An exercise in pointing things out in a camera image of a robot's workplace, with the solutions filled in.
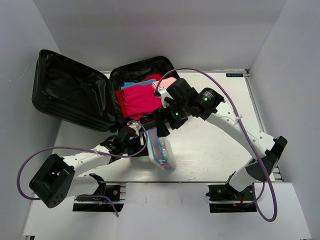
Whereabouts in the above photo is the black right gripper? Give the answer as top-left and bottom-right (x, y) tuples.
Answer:
(151, 99), (191, 139)

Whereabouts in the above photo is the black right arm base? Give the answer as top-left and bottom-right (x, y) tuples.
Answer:
(205, 184), (257, 214)

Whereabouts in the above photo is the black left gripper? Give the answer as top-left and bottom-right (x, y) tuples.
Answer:
(123, 133), (154, 157)

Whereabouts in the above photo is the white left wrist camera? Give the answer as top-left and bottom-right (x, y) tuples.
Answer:
(127, 121), (145, 146)

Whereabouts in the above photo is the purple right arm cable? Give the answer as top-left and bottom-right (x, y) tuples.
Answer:
(153, 67), (278, 223)

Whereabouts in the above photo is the magenta garment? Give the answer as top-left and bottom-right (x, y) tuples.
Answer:
(121, 84), (162, 121)

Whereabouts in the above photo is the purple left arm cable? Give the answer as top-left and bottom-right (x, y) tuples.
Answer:
(16, 120), (149, 218)

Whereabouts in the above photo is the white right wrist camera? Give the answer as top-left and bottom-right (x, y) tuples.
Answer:
(153, 87), (173, 108)

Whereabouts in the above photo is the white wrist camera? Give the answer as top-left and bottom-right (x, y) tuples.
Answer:
(153, 87), (173, 108)
(127, 121), (145, 146)

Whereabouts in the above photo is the first aid tin box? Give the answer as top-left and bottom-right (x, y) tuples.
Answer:
(147, 128), (176, 171)

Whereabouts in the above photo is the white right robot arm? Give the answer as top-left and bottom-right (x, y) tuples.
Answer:
(152, 78), (288, 200)

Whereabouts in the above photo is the pink towel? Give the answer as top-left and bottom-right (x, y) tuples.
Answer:
(151, 77), (177, 97)

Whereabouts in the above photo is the teal shirt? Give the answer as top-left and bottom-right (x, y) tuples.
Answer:
(120, 78), (157, 91)

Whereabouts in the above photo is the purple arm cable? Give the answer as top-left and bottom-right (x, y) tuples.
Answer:
(153, 67), (278, 223)
(16, 120), (149, 218)

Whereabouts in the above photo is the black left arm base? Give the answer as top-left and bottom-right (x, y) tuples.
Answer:
(72, 183), (126, 213)

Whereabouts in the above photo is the black hard-shell suitcase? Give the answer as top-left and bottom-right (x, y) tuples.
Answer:
(32, 49), (174, 133)

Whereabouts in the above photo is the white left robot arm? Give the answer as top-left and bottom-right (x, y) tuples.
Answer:
(29, 124), (149, 209)

